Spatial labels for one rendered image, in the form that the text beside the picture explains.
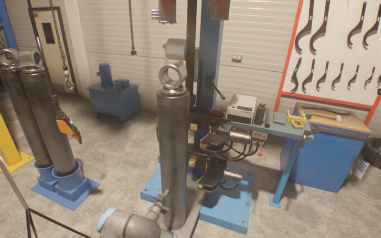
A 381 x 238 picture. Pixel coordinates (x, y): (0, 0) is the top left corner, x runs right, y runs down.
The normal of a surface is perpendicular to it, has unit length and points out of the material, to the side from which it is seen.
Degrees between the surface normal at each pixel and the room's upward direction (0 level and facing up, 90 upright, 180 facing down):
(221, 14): 90
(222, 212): 0
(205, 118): 90
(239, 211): 0
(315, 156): 90
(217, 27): 90
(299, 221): 0
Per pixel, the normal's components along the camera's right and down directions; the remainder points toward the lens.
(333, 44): -0.35, 0.43
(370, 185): -0.72, 0.35
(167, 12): 0.24, 0.46
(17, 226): 0.04, -0.88
